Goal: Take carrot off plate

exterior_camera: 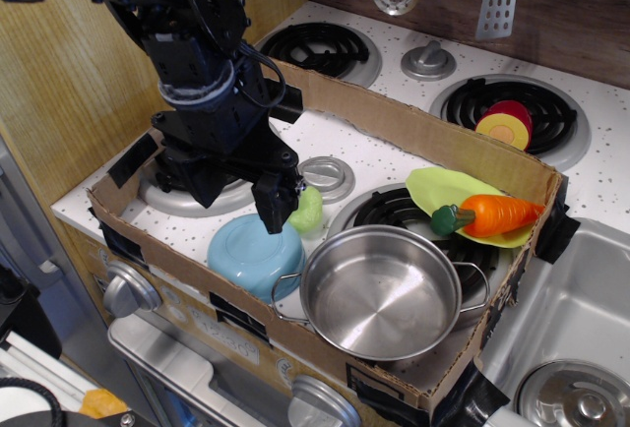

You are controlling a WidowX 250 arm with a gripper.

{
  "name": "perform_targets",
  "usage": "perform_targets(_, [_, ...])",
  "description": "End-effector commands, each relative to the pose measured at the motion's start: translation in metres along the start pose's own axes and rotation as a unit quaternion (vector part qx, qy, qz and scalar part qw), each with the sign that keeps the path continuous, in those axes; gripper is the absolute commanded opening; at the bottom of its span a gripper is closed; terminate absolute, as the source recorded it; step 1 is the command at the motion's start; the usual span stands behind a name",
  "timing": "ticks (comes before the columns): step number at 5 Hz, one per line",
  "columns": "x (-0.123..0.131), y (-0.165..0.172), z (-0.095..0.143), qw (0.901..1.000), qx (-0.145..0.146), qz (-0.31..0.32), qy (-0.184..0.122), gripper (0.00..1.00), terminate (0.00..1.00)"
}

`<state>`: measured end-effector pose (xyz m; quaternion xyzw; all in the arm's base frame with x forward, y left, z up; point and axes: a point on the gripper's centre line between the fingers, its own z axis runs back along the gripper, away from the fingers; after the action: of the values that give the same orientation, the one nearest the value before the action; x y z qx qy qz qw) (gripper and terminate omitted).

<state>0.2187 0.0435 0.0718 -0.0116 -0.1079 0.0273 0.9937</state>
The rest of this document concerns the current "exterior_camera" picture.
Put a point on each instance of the back right stove burner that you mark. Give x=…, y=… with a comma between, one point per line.
x=561, y=131

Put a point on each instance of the stainless steel pot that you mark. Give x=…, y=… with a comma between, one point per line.
x=381, y=293

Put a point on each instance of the lime green plate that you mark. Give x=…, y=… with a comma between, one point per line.
x=432, y=187

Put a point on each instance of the hanging metal spatula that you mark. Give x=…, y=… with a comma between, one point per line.
x=495, y=19

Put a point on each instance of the light blue bowl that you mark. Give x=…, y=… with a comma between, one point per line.
x=245, y=253

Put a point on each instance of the cardboard fence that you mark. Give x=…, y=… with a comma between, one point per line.
x=413, y=138

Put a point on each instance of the front right stove burner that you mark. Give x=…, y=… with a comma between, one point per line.
x=392, y=205

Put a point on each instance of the left oven knob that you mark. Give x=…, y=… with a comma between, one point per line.
x=128, y=291

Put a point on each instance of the green toy vegetable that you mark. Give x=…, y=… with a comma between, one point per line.
x=309, y=213

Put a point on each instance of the oven knob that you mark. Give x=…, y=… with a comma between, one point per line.
x=314, y=403
x=128, y=291

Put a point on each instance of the metal sink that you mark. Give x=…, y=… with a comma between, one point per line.
x=574, y=309

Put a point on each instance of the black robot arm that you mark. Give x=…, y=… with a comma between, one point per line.
x=186, y=40

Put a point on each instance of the red yellow toy fruit half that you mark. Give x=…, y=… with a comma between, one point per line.
x=509, y=122

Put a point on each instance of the silver pot lid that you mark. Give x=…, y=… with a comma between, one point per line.
x=573, y=393

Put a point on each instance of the silver back stove knob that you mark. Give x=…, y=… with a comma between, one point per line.
x=430, y=62

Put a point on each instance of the right oven knob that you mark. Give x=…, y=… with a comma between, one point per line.
x=314, y=403

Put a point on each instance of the orange toy carrot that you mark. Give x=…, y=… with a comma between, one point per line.
x=483, y=215

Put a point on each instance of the back left stove burner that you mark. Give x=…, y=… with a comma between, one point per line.
x=329, y=49

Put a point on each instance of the oven door handle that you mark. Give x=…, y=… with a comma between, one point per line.
x=190, y=384

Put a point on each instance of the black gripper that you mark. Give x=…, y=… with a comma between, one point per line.
x=220, y=129

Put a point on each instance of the silver centre stove knob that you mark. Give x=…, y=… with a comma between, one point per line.
x=331, y=176

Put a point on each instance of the silver stove knob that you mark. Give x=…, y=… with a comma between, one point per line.
x=430, y=62
x=331, y=176

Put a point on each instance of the stove burner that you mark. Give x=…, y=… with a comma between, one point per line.
x=561, y=131
x=329, y=49
x=164, y=196
x=392, y=205

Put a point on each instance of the front left stove burner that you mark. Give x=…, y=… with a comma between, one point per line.
x=164, y=196

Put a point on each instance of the orange object bottom left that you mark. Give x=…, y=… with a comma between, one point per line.
x=101, y=403

